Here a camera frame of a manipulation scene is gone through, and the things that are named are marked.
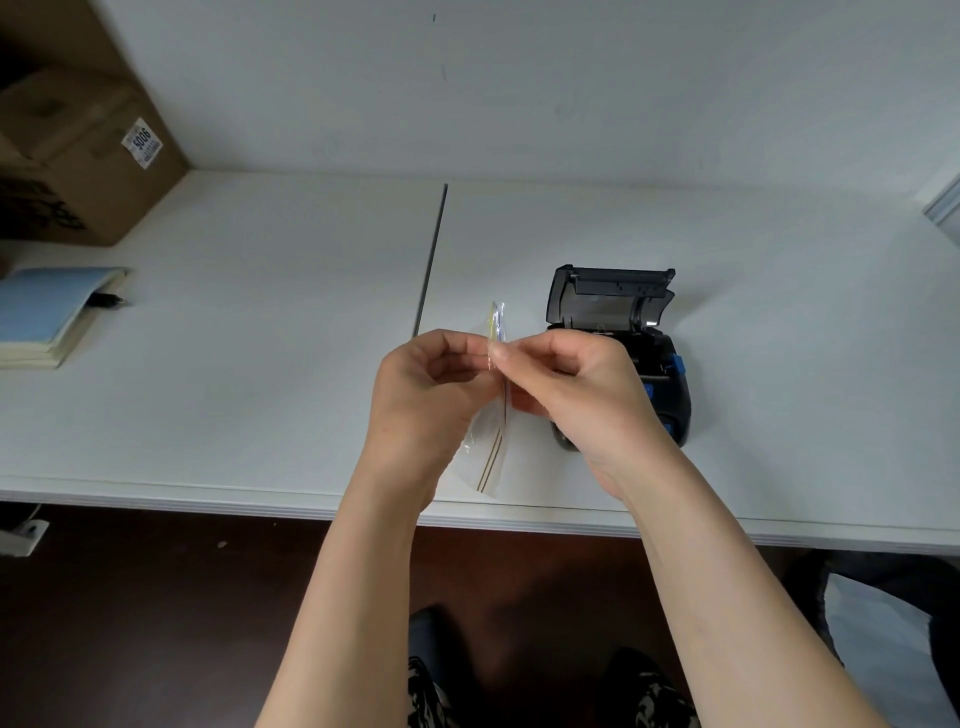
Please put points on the person's left patterned shoe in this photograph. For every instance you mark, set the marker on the person's left patterned shoe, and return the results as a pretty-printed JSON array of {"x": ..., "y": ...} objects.
[{"x": 431, "y": 675}]

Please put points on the person's patterned shoe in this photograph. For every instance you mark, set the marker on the person's patterned shoe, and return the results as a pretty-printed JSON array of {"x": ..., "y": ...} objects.
[
  {"x": 645, "y": 697},
  {"x": 431, "y": 675}
]

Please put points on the blue notebook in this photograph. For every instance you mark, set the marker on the blue notebook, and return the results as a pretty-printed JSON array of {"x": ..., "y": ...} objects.
[{"x": 45, "y": 307}]

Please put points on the person's left forearm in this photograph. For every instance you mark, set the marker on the person's left forearm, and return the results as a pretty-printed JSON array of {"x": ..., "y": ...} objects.
[{"x": 352, "y": 622}]

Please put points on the person's right hand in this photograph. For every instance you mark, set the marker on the person's right hand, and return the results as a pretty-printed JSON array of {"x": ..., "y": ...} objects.
[{"x": 592, "y": 397}]

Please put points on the person's right patterned shoe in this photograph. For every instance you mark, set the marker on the person's right patterned shoe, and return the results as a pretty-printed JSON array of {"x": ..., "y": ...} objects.
[{"x": 645, "y": 697}]

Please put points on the person's left hand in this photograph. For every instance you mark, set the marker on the person's left hand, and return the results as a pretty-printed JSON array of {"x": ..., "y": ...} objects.
[{"x": 420, "y": 412}]

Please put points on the brown cardboard box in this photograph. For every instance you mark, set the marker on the brown cardboard box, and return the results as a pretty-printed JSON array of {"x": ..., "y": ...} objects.
[{"x": 82, "y": 187}]

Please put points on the white cabinet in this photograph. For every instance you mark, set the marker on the white cabinet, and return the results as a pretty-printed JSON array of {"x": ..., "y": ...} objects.
[{"x": 946, "y": 210}]

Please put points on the black trash bin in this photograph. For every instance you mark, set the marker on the black trash bin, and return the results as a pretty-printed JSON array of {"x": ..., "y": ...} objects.
[{"x": 945, "y": 645}]

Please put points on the white metal bracket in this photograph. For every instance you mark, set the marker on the white metal bracket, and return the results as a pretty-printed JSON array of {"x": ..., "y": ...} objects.
[{"x": 22, "y": 536}]

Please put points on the black printer with blue buttons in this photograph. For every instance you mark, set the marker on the black printer with blue buttons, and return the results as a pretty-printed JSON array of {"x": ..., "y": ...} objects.
[{"x": 607, "y": 300}]

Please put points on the clear zip plastic bag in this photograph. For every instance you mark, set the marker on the clear zip plastic bag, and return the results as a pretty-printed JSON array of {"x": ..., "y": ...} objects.
[{"x": 487, "y": 450}]

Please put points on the white sticker label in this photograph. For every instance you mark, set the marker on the white sticker label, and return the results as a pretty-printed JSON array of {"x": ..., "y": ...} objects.
[{"x": 142, "y": 142}]

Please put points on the person's right forearm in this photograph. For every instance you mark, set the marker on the person's right forearm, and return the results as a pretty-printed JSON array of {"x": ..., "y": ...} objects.
[{"x": 742, "y": 622}]

